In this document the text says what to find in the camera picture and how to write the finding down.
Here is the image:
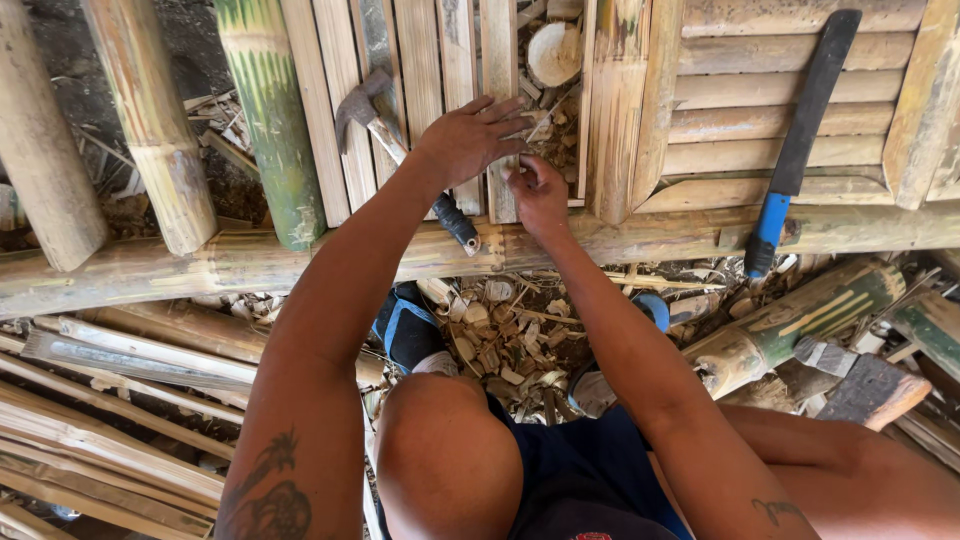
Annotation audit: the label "person's right hand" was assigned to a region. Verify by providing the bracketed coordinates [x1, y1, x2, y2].
[502, 153, 571, 241]

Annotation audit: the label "person's left hand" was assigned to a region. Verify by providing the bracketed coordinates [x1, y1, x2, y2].
[416, 96, 536, 191]

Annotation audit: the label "single bamboo slat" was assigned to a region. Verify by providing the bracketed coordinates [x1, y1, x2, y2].
[478, 0, 520, 225]

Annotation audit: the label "claw hammer with black grip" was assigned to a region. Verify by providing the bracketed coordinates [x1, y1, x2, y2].
[334, 69, 482, 258]

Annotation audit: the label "row of fixed bamboo strips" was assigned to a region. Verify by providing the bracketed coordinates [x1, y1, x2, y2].
[279, 0, 486, 228]

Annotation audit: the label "round bamboo offcut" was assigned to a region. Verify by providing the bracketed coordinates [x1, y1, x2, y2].
[526, 21, 583, 89]

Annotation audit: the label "heap of bamboo shavings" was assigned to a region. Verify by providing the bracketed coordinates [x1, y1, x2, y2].
[416, 258, 751, 425]

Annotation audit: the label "green striped bamboo pole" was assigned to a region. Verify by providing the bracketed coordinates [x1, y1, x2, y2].
[213, 0, 328, 252]

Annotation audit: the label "bamboo louvre panel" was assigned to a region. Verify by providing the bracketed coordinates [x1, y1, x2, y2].
[630, 0, 960, 215]

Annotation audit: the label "long horizontal bamboo beam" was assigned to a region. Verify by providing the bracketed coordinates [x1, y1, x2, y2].
[0, 201, 960, 322]

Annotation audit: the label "green bamboo log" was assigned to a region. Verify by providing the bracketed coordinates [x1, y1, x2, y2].
[681, 258, 909, 401]

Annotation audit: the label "navy blue shorts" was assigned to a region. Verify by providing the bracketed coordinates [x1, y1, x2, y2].
[375, 393, 696, 540]

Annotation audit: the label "yellow brown bamboo pole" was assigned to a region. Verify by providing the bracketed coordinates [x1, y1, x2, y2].
[80, 0, 219, 257]

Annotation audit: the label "short green bamboo piece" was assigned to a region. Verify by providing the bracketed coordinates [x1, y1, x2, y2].
[885, 291, 960, 385]

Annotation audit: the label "pale thick bamboo pole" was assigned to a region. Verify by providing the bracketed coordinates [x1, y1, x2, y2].
[0, 0, 110, 273]

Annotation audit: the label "pile of split bamboo strips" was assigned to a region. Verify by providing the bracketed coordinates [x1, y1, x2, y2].
[0, 315, 260, 540]

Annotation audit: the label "thick bamboo frame post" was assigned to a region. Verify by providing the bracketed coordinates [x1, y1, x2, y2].
[583, 0, 655, 226]

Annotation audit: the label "black sandal with blue strap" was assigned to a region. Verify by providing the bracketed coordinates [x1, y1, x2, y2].
[372, 281, 460, 378]
[567, 291, 672, 419]

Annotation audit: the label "machete with blue black handle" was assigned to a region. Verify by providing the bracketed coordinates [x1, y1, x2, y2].
[743, 8, 864, 280]

